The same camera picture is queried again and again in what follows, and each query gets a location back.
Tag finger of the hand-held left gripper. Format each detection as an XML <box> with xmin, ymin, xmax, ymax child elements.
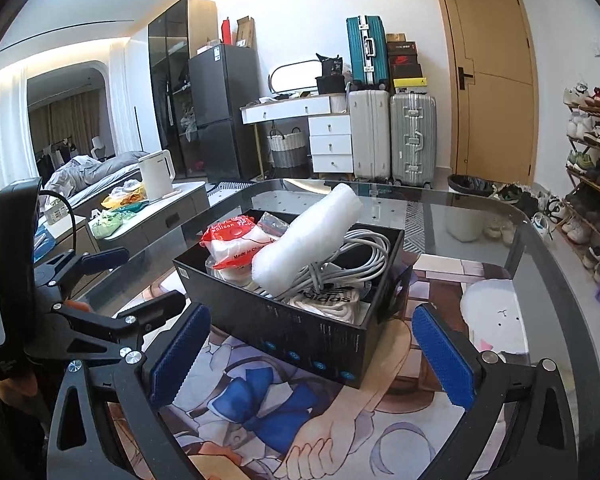
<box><xmin>55</xmin><ymin>246</ymin><xmax>131</xmax><ymax>286</ymax></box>
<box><xmin>52</xmin><ymin>290</ymin><xmax>187</xmax><ymax>361</ymax></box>

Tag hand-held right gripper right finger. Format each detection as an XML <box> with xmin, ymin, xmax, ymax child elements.
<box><xmin>411</xmin><ymin>302</ymin><xmax>578</xmax><ymax>480</ymax></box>

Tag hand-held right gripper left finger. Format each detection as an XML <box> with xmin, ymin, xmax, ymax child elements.
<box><xmin>47</xmin><ymin>302</ymin><xmax>213</xmax><ymax>480</ymax></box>

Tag red white balloon bag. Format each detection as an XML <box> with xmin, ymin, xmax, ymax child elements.
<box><xmin>200</xmin><ymin>211</ymin><xmax>293</xmax><ymax>281</ymax></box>

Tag black cardboard box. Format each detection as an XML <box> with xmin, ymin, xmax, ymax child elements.
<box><xmin>172</xmin><ymin>208</ymin><xmax>413</xmax><ymax>390</ymax></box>

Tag grey cable coil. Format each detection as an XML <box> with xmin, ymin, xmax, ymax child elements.
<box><xmin>280</xmin><ymin>229</ymin><xmax>391</xmax><ymax>301</ymax></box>

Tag bagged white rope bundle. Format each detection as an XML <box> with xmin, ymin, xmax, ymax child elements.
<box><xmin>285</xmin><ymin>280</ymin><xmax>371</xmax><ymax>326</ymax></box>

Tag white bubble wrap roll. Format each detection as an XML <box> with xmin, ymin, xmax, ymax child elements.
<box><xmin>251</xmin><ymin>183</ymin><xmax>363</xmax><ymax>298</ymax></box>

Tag green snack bag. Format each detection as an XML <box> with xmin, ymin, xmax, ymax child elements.
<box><xmin>90</xmin><ymin>210</ymin><xmax>126</xmax><ymax>238</ymax></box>

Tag yellow snack bag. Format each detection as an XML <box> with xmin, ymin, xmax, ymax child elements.
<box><xmin>102</xmin><ymin>182</ymin><xmax>146</xmax><ymax>208</ymax></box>

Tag grey low cabinet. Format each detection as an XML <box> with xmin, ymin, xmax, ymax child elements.
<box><xmin>40</xmin><ymin>181</ymin><xmax>211</xmax><ymax>281</ymax></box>

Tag bed with grey bedding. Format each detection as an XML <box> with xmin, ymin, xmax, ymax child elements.
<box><xmin>42</xmin><ymin>150</ymin><xmax>153</xmax><ymax>206</ymax></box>

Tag printed cartoon desk mat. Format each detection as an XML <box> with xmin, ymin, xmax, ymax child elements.
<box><xmin>107</xmin><ymin>255</ymin><xmax>531</xmax><ymax>480</ymax></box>

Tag white electric kettle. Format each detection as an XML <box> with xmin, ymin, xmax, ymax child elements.
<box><xmin>137</xmin><ymin>149</ymin><xmax>177</xmax><ymax>200</ymax></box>

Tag white curtain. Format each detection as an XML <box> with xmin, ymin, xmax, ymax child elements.
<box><xmin>0</xmin><ymin>80</ymin><xmax>31</xmax><ymax>196</ymax></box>

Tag trash bin with black liner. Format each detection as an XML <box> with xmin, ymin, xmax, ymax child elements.
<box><xmin>445</xmin><ymin>174</ymin><xmax>496</xmax><ymax>241</ymax></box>

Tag scattered sneakers group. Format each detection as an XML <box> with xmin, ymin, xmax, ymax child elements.
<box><xmin>485</xmin><ymin>182</ymin><xmax>600</xmax><ymax>281</ymax></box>

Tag dark glass cabinet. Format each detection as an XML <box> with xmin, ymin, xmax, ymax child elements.
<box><xmin>147</xmin><ymin>0</ymin><xmax>219</xmax><ymax>178</ymax></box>

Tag black fridge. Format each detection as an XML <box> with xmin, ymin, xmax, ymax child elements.
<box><xmin>187</xmin><ymin>42</ymin><xmax>262</xmax><ymax>181</ymax></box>

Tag woven basket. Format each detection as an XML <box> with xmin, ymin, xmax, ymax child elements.
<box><xmin>266</xmin><ymin>127</ymin><xmax>305</xmax><ymax>168</ymax></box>

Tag silver suitcase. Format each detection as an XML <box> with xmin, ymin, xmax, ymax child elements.
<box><xmin>390</xmin><ymin>92</ymin><xmax>438</xmax><ymax>188</ymax></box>

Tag white suitcase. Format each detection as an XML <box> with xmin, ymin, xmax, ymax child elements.
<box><xmin>347</xmin><ymin>89</ymin><xmax>393</xmax><ymax>183</ymax></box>

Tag wooden shoe rack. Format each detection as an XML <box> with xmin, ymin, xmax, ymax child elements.
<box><xmin>562</xmin><ymin>80</ymin><xmax>600</xmax><ymax>281</ymax></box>

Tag white dresser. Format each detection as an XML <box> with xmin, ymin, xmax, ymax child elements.
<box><xmin>240</xmin><ymin>95</ymin><xmax>355</xmax><ymax>173</ymax></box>

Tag oval mirror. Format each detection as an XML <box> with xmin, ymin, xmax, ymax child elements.
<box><xmin>268</xmin><ymin>60</ymin><xmax>326</xmax><ymax>96</ymax></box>

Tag brown cardboard piece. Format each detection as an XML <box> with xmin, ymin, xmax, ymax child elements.
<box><xmin>236</xmin><ymin>16</ymin><xmax>256</xmax><ymax>50</ymax></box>

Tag rows of assorted shoes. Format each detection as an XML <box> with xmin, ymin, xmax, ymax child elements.
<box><xmin>562</xmin><ymin>80</ymin><xmax>600</xmax><ymax>271</ymax></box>

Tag wooden door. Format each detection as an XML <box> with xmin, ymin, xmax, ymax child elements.
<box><xmin>430</xmin><ymin>0</ymin><xmax>540</xmax><ymax>186</ymax></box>

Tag black bag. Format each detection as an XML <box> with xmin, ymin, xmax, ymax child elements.
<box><xmin>315</xmin><ymin>52</ymin><xmax>351</xmax><ymax>95</ymax></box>

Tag stack of shoe boxes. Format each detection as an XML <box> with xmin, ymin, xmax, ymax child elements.
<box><xmin>386</xmin><ymin>32</ymin><xmax>425</xmax><ymax>95</ymax></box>

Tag teal suitcase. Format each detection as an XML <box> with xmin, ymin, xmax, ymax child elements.
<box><xmin>346</xmin><ymin>15</ymin><xmax>388</xmax><ymax>92</ymax></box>

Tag black cable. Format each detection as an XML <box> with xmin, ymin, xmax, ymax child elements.
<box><xmin>39</xmin><ymin>189</ymin><xmax>79</xmax><ymax>257</ymax></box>

